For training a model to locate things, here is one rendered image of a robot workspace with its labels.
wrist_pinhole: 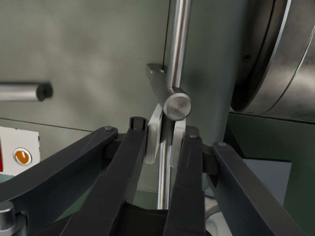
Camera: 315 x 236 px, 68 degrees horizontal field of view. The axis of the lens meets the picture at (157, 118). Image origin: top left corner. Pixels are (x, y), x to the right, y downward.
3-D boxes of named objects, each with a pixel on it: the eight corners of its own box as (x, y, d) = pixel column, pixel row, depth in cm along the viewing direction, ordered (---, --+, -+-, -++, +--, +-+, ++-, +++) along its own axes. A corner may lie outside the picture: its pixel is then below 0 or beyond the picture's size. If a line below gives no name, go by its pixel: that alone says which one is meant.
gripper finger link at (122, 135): (140, 165, 15) (95, 158, 15) (151, 136, 20) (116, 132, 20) (142, 144, 14) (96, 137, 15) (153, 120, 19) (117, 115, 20)
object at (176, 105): (143, 59, 26) (165, 93, 16) (162, 60, 27) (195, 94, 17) (142, 78, 27) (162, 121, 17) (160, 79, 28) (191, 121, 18)
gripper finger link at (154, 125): (153, 165, 17) (143, 163, 17) (162, 131, 23) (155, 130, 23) (158, 126, 16) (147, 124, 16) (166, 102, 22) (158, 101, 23)
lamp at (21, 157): (18, 160, 34) (14, 163, 33) (17, 147, 33) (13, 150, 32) (32, 162, 34) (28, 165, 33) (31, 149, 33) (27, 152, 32)
